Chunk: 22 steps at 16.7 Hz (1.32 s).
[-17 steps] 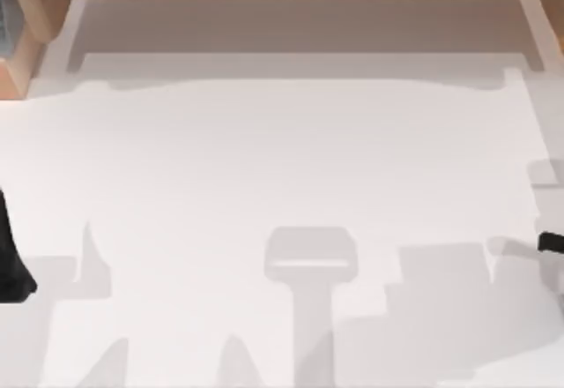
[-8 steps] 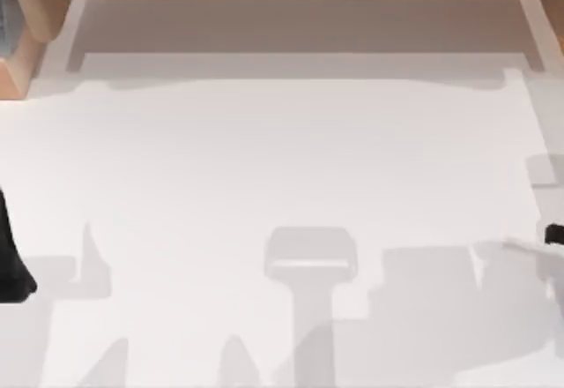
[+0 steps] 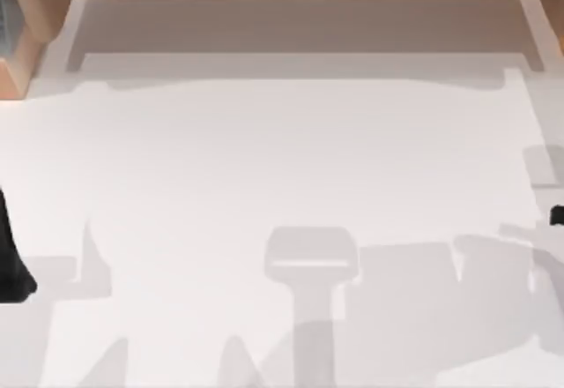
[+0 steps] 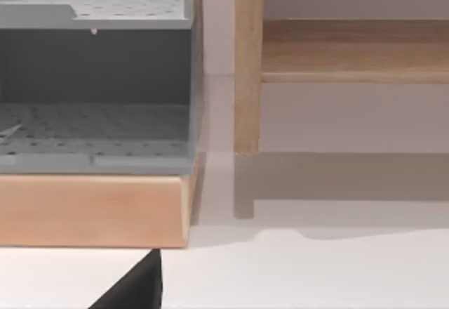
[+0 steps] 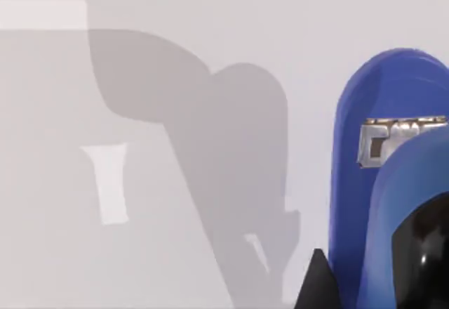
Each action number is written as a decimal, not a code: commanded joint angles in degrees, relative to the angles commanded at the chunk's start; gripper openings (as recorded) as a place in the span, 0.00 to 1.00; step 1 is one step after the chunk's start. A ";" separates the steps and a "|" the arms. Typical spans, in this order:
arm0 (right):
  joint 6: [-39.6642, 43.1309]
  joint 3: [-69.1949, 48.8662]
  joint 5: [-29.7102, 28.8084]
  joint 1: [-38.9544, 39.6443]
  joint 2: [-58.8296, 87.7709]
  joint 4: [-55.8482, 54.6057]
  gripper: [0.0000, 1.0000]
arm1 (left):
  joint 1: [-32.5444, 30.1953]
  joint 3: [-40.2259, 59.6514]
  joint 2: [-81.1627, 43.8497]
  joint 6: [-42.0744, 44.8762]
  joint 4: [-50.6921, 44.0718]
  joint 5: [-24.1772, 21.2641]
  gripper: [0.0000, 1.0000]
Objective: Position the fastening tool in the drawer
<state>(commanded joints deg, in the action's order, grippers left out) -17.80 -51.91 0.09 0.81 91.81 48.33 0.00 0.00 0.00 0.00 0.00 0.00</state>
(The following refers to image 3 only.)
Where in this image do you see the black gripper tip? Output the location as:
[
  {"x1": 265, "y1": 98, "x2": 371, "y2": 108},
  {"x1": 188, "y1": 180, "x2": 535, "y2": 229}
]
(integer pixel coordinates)
[{"x1": 0, "y1": 189, "x2": 38, "y2": 305}]

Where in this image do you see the wooden cupboard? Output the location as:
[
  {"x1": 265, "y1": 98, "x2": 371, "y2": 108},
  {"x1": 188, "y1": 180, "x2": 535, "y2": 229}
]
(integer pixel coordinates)
[{"x1": 0, "y1": 0, "x2": 72, "y2": 101}]

